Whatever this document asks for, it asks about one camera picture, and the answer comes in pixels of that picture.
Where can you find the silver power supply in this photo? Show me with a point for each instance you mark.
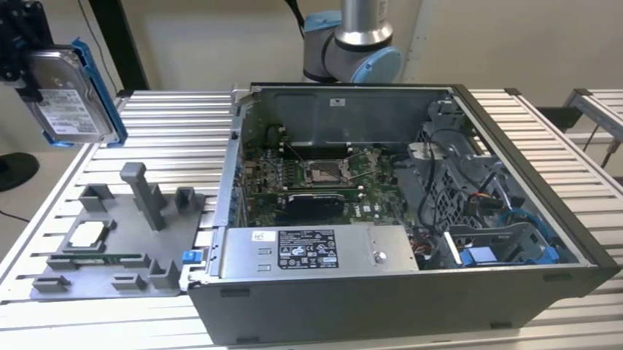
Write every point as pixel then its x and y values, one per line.
pixel 243 262

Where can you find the blue case latch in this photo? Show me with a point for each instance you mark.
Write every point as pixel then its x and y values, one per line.
pixel 191 256

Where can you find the gray parts rack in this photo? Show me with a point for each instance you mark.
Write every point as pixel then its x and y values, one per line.
pixel 131 255

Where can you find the aluminium side table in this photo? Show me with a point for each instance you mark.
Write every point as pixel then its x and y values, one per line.
pixel 597 105

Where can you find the green RAM stick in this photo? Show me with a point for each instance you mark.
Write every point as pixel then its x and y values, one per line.
pixel 92 258

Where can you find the blue plastic bay bracket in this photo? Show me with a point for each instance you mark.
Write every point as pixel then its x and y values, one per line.
pixel 479 255

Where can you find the black round monitor base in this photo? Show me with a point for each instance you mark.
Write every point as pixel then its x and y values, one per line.
pixel 16 171

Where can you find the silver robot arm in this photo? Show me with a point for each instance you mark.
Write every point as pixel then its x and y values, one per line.
pixel 360 22

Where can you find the CPU socket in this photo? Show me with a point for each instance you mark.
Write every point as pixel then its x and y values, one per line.
pixel 323 173

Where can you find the metal disk bay cage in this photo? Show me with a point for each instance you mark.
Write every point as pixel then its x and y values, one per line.
pixel 457 204

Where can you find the black graphics card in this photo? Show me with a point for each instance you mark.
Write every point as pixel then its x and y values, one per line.
pixel 313 204

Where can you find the green motherboard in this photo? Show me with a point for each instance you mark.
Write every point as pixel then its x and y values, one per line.
pixel 384 175

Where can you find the hard disk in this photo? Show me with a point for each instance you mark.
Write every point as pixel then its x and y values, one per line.
pixel 68 102

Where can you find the silver CPU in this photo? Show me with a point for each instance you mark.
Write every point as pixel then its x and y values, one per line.
pixel 89 233

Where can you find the thin metal locking lever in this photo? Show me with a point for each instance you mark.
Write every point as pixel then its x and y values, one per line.
pixel 293 151

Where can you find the black PC case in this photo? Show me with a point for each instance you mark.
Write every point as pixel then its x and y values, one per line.
pixel 340 313

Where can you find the black vertical column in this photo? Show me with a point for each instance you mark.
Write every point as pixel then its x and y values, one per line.
pixel 121 43

